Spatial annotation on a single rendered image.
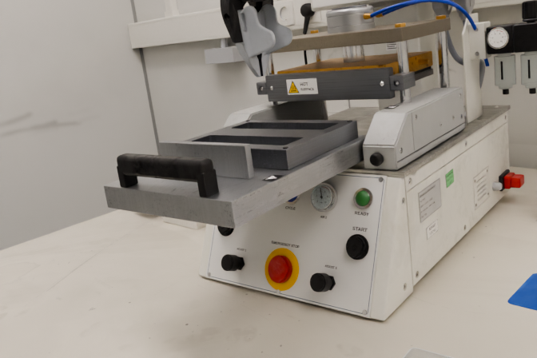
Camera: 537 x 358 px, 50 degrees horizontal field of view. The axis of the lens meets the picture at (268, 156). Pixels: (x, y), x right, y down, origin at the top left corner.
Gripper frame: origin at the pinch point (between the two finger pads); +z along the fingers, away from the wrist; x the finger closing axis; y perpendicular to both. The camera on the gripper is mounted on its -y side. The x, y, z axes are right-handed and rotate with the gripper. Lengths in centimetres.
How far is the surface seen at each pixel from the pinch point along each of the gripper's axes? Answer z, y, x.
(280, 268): 28.9, 0.6, -1.0
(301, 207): 21.1, 2.1, 3.8
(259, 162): 10.8, 5.6, -8.2
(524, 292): 33.4, 29.9, 13.4
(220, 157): 9.1, 3.5, -12.5
